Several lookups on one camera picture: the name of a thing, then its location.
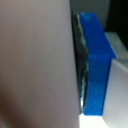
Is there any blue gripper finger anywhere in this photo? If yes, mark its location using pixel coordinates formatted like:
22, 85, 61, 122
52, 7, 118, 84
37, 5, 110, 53
77, 12, 117, 117

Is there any pink mug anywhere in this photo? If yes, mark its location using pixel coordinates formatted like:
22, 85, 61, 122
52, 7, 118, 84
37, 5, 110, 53
0, 0, 85, 128

